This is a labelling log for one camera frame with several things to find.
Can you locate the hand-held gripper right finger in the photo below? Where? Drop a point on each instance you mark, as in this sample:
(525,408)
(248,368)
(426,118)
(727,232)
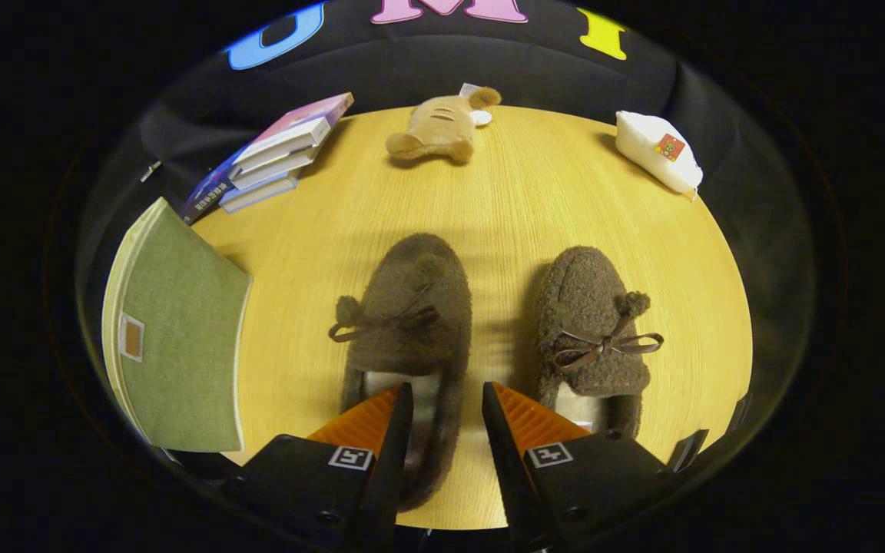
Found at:
(508,461)

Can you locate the white paperback book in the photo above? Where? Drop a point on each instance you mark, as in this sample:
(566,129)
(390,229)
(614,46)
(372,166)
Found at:
(273,169)

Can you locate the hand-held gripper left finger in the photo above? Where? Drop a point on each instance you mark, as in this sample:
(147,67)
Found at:
(392,461)

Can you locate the dark blue book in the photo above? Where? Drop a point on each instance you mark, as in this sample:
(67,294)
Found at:
(208,192)

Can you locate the white plush toy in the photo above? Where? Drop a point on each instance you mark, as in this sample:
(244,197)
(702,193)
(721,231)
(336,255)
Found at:
(654,157)

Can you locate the brown fuzzy slipper shoe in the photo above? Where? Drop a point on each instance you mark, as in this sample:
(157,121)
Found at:
(412,338)
(588,307)

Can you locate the tan striped plush toy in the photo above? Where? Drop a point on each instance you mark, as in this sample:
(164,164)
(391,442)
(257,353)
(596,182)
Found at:
(439,127)

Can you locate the small silver clip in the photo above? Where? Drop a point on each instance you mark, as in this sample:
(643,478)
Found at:
(150,170)

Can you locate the pink cover book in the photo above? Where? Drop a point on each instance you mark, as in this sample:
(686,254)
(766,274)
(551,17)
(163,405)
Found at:
(296,119)

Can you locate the light blue paperback book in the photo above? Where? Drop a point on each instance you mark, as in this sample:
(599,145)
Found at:
(258,193)

